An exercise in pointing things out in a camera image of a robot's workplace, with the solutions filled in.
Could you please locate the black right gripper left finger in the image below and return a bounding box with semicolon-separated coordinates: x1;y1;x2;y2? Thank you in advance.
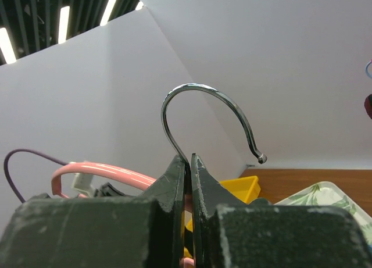
1;157;185;267

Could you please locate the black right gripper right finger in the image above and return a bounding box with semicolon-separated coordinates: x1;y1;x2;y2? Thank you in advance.
190;155;371;267

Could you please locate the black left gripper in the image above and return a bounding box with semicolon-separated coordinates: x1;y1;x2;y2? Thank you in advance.
94;183;126;197

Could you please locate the thick pink plastic hanger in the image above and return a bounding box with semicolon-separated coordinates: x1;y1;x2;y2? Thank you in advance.
51;82;268;268

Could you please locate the navy maroon-trimmed tank top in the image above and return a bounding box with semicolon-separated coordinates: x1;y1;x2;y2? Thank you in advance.
364;94;372;119

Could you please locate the yellow plastic bin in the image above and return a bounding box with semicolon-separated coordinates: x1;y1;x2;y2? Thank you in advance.
183;175;260;259

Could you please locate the leaf-patterned rectangular tray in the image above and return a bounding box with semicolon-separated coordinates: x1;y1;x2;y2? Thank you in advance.
276;181;371;248

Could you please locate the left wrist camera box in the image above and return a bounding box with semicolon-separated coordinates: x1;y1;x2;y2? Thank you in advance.
71;174;96;197

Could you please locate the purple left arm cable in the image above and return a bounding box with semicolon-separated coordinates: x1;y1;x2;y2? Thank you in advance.
3;148;69;204

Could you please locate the blue wire hanger front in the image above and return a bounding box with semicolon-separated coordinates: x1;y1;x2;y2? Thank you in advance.
364;60;372;78

